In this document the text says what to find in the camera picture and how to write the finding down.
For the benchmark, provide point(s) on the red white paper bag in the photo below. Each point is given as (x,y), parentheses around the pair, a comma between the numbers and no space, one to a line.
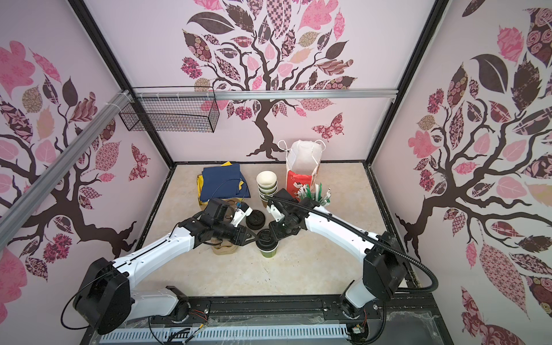
(302,160)

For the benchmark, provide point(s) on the black cup lid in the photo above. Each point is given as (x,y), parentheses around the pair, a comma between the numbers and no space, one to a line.
(265,236)

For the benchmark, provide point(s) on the green white straw packets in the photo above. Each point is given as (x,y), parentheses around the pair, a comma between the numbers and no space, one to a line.
(316,193)

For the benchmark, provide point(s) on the stack of paper cups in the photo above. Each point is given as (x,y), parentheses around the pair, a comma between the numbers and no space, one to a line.
(266,185)

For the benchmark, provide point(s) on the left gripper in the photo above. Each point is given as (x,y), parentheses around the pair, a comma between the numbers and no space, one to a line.
(241,235)

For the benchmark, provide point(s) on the stack of black lids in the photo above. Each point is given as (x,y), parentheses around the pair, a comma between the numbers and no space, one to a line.
(256,220)

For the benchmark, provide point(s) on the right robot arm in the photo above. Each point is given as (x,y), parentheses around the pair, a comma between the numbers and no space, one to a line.
(384,264)

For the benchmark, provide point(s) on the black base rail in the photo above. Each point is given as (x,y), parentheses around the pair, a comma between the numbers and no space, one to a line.
(406,319)

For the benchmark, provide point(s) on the green paper coffee cup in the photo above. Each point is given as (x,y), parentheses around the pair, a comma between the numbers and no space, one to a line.
(268,250)

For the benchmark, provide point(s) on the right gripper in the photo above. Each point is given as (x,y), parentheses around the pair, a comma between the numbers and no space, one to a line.
(274,226)

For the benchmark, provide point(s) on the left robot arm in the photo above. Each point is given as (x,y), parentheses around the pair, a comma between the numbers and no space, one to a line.
(108,296)

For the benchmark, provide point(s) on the aluminium frame bar back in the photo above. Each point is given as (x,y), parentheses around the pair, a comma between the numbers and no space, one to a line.
(273,95)

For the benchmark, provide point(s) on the white cable duct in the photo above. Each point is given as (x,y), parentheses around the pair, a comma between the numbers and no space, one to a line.
(224,334)

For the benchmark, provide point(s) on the black wire basket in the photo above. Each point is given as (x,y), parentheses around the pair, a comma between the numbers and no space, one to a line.
(172,109)

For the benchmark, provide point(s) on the yellow napkins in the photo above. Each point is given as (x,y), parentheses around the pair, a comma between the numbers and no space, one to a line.
(200,189)

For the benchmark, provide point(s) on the pulp cup carrier tray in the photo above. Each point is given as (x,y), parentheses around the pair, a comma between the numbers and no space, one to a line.
(225,248)

